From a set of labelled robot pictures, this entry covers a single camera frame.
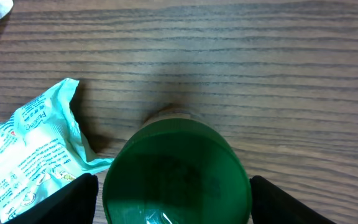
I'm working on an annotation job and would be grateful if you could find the green lid jar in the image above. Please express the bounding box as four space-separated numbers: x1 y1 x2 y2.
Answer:
102 107 252 224

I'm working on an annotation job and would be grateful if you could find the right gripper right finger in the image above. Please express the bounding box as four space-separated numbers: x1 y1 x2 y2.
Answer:
250 175 334 224

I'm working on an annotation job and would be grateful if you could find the teal wet wipes pack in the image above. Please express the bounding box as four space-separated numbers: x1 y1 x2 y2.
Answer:
0 78 112 223

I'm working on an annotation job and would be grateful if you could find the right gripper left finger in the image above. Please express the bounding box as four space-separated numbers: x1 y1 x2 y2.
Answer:
7 174 99 224

